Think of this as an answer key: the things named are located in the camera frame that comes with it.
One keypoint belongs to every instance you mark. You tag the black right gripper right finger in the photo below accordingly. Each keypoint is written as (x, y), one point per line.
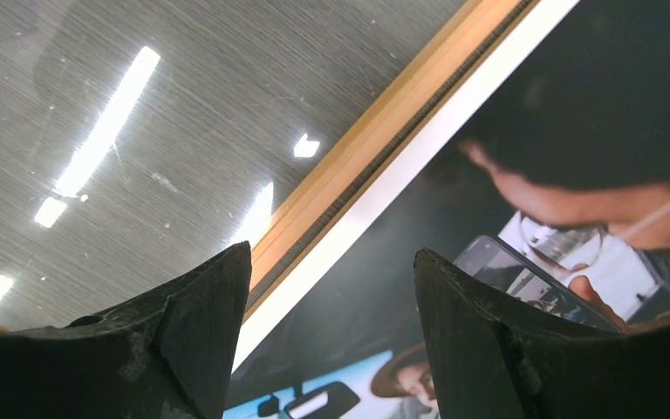
(492, 356)

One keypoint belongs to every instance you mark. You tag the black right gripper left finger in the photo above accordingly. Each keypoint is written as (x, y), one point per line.
(166, 353)

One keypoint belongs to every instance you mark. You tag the printed photo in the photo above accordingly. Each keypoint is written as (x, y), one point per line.
(564, 170)

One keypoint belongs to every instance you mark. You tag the clear acrylic sheet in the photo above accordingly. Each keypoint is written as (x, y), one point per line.
(167, 144)

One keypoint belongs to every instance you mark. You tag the brown backing board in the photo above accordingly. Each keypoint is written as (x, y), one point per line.
(377, 136)

